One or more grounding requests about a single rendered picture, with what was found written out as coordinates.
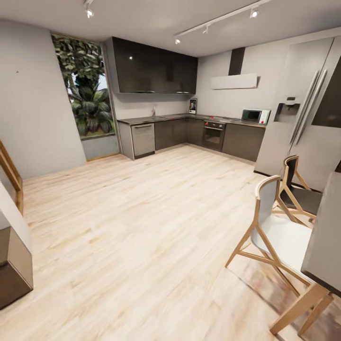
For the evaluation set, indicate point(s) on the microwave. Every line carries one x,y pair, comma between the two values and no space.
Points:
256,115

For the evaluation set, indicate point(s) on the poster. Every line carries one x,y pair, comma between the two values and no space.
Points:
192,106

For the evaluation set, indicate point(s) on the cabinet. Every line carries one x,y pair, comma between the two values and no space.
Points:
16,268
180,73
135,68

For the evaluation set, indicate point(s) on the breakfast table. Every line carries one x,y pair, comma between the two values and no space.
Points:
322,260

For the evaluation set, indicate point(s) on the range hood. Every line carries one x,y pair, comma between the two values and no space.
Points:
235,79

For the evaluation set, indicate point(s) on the dishwasher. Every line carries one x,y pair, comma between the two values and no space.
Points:
143,139

